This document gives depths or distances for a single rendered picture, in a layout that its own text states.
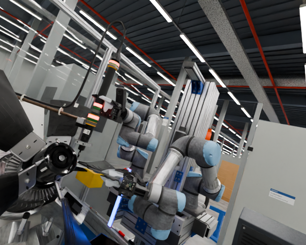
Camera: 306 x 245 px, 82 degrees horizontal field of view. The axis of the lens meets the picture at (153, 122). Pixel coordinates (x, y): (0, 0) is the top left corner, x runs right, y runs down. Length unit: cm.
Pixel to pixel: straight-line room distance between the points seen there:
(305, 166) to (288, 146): 23
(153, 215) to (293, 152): 175
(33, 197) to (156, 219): 46
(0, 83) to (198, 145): 81
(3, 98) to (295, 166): 226
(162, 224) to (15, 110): 66
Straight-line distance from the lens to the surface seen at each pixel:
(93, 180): 119
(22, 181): 68
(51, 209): 87
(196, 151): 91
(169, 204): 77
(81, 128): 76
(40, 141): 72
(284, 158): 226
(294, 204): 226
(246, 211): 82
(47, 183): 76
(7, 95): 73
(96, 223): 120
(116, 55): 80
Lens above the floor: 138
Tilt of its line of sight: 6 degrees up
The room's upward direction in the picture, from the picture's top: 19 degrees clockwise
